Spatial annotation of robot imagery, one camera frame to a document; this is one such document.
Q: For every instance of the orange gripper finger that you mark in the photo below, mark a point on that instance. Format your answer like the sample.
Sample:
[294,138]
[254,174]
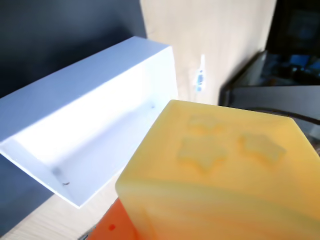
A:
[112,225]

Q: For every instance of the yellow block with stars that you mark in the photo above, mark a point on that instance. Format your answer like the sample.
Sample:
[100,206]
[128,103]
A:
[220,187]

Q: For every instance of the white open box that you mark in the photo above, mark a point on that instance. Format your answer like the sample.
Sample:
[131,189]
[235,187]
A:
[82,125]

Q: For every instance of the white pen-shaped stick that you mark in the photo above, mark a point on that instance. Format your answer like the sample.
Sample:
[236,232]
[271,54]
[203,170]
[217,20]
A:
[200,75]

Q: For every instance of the black framed panel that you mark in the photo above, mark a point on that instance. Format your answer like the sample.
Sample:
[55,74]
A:
[240,82]

